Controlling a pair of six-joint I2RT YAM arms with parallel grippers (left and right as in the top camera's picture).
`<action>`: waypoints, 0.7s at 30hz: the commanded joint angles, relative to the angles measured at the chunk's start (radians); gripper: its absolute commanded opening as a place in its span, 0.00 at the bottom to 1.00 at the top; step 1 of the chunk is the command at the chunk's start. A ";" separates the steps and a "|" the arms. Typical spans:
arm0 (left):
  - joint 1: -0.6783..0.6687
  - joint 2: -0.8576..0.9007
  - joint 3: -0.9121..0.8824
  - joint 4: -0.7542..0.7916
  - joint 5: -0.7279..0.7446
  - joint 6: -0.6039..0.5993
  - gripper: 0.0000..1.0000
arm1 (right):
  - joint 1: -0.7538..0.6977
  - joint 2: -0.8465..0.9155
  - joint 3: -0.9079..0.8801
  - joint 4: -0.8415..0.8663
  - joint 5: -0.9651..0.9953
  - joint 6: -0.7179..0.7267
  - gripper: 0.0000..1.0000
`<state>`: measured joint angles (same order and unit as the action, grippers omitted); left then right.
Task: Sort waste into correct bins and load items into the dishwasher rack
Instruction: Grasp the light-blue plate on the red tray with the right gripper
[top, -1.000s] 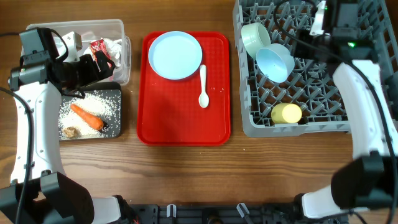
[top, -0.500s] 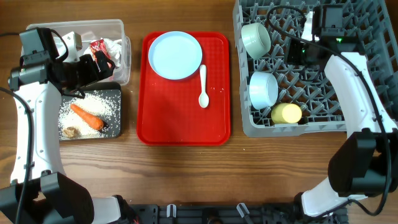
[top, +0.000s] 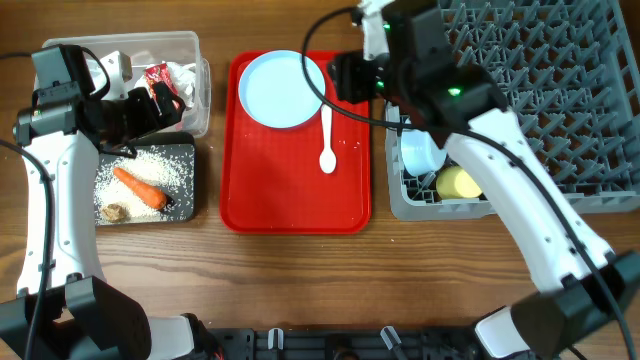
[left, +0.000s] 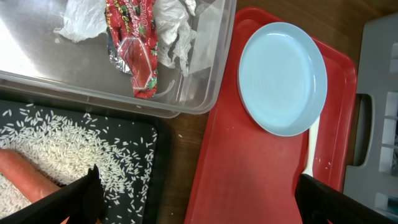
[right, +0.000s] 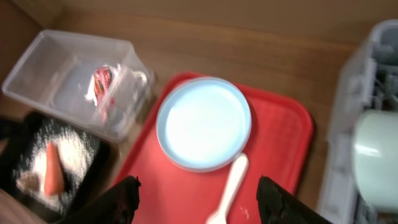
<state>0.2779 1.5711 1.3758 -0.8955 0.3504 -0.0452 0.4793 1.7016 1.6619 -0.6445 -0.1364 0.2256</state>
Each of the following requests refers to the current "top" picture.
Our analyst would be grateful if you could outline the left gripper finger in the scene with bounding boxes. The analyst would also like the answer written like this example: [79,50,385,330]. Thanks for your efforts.
[99,142,138,159]
[151,82,186,128]

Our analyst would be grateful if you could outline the orange carrot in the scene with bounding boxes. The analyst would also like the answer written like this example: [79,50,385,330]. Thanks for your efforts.
[113,167,167,210]

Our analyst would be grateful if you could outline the yellow plastic cup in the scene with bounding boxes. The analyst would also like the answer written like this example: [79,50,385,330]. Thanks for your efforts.
[436,166,482,199]

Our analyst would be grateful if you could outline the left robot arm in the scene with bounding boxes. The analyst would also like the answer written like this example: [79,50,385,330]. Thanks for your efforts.
[1,45,207,359]

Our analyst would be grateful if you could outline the black tray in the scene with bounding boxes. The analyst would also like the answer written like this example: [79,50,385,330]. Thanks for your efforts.
[92,131,197,227]

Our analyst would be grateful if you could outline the red snack wrapper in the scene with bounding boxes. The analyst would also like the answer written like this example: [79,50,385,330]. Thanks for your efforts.
[144,63,178,101]

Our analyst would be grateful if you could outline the white plastic spoon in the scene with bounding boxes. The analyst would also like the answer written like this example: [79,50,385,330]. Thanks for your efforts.
[319,105,337,174]

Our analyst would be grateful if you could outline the clear plastic bin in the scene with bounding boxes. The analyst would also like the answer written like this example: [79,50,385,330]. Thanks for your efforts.
[43,31,211,138]

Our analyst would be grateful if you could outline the grey dishwasher rack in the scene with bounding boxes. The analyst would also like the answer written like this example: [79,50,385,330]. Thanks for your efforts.
[373,0,640,222]

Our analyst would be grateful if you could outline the red serving tray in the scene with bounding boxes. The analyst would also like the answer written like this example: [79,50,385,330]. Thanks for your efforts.
[219,51,372,235]

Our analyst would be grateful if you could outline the brown food scrap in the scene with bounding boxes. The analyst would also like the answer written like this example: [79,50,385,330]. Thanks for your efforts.
[101,204,127,223]

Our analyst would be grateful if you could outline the light blue plate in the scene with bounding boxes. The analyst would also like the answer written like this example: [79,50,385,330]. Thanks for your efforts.
[238,50,326,129]

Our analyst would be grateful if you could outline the white rice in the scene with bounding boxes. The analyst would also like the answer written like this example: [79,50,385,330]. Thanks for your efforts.
[93,147,193,222]

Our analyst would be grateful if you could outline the light blue bowl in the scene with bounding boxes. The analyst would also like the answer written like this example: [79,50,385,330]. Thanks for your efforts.
[400,130,447,176]

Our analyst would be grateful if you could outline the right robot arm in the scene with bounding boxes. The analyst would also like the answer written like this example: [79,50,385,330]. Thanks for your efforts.
[329,1,639,359]

